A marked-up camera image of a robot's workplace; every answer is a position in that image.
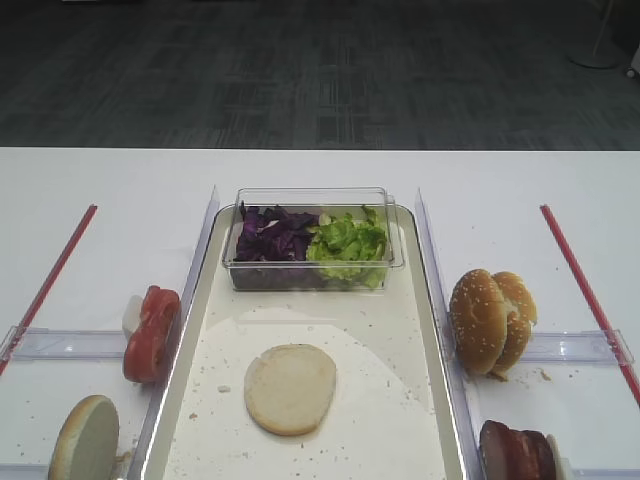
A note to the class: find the white block behind patties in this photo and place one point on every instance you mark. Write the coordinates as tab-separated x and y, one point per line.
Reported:
562	465

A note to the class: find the front sesame bun top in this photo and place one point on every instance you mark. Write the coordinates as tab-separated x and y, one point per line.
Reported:
478	315

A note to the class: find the sesame bun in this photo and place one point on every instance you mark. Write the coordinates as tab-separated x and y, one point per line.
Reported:
521	317
478	315

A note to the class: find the right red tape strip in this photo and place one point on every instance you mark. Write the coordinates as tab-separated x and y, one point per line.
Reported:
590	300

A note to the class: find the clear cross divider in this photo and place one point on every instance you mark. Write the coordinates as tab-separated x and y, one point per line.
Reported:
35	344
595	347

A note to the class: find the green lettuce leaves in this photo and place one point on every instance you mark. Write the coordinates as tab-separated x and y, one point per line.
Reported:
345	239

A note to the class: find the bun half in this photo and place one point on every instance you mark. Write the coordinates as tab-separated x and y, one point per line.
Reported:
289	388
87	442

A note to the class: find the rear sesame bun top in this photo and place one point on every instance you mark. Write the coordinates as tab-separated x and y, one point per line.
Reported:
521	317

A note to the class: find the purple cabbage shreds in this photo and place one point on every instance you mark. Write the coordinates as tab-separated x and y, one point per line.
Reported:
274	234

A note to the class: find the metal baking tray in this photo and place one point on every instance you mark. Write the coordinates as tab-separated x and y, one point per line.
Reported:
389	416

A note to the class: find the front tomato slice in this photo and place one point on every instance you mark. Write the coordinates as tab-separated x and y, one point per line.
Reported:
143	355

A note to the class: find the clear plastic salad container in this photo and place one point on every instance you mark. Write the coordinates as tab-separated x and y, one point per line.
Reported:
303	275

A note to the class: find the tomato slice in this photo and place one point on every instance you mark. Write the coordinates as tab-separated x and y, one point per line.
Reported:
159	309
143	355

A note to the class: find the bottom right clear divider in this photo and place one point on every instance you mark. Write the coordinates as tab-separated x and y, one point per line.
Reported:
604	474

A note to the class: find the left red tape strip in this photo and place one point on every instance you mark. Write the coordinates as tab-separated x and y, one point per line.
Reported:
50	285

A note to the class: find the right long clear divider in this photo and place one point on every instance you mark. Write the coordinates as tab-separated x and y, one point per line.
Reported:
468	457

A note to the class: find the rear meat patty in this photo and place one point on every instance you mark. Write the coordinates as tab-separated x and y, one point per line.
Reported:
531	456

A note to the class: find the rear tomato slice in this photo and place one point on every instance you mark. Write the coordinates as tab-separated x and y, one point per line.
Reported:
159	309

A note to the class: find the left clear cross divider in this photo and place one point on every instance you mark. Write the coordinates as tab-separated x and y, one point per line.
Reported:
35	344

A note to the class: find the front meat patty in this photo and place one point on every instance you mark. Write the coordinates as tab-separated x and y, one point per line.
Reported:
496	445

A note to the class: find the grey floor stand base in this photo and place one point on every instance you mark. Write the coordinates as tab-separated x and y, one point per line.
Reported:
598	56

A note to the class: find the bottom left clear divider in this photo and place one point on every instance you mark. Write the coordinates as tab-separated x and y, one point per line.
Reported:
23	472

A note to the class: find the white block behind tomato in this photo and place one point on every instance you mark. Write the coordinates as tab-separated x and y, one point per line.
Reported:
131	317

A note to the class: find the right clear cross divider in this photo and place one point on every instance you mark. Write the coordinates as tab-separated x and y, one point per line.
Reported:
595	347

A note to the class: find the red tape strip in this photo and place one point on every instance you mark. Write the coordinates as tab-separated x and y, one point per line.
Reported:
590	300
50	285

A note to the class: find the meat patty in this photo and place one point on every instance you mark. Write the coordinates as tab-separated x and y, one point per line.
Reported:
531	456
496	445

